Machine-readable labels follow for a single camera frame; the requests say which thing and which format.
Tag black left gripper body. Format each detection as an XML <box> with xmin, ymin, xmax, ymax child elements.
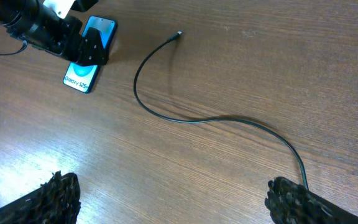
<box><xmin>6</xmin><ymin>4</ymin><xmax>83</xmax><ymax>61</ymax></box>

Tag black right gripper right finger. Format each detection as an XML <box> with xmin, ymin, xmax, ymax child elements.
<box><xmin>265</xmin><ymin>177</ymin><xmax>358</xmax><ymax>224</ymax></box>

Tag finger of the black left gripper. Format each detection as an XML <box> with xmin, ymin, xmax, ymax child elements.
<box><xmin>76</xmin><ymin>27</ymin><xmax>108</xmax><ymax>66</ymax></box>

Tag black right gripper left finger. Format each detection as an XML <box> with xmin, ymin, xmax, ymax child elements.
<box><xmin>0</xmin><ymin>171</ymin><xmax>81</xmax><ymax>224</ymax></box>

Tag black USB charging cable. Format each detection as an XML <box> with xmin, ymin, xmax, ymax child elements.
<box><xmin>133</xmin><ymin>30</ymin><xmax>310</xmax><ymax>190</ymax></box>

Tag blue Galaxy smartphone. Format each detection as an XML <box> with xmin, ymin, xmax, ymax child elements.
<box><xmin>63</xmin><ymin>16</ymin><xmax>117</xmax><ymax>93</ymax></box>

